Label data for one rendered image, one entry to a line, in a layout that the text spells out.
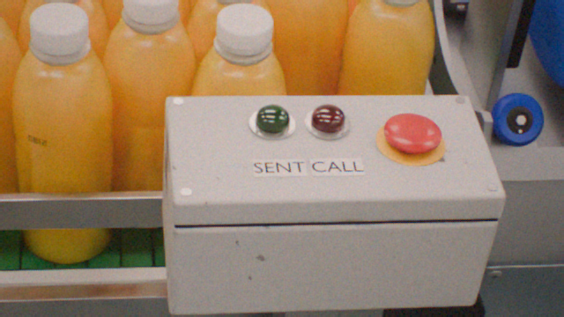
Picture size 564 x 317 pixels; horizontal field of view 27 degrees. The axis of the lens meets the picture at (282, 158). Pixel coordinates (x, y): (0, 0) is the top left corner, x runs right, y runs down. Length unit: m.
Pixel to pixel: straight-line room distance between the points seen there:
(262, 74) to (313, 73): 0.13
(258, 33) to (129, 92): 0.11
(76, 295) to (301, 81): 0.25
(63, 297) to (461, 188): 0.33
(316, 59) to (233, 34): 0.15
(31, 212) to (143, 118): 0.11
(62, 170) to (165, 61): 0.11
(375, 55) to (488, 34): 0.17
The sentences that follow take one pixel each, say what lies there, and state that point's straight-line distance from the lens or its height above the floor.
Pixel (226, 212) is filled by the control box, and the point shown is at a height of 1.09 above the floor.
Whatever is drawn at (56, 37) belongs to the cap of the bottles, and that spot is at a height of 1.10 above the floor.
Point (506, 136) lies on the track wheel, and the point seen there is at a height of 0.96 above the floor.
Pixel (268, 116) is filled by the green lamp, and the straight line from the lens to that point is 0.73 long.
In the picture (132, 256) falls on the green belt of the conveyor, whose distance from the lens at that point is 0.93.
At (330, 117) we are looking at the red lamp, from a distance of 0.73.
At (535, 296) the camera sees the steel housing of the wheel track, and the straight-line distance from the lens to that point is 1.16.
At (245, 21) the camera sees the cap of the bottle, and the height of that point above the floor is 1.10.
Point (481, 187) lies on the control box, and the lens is 0.72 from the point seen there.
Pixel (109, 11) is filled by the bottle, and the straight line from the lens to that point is 0.92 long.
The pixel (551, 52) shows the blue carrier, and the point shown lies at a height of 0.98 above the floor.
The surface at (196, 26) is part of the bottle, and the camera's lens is 0.89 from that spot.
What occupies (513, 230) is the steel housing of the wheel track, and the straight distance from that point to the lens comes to 1.05.
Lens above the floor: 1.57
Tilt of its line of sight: 41 degrees down
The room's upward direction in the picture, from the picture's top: 7 degrees clockwise
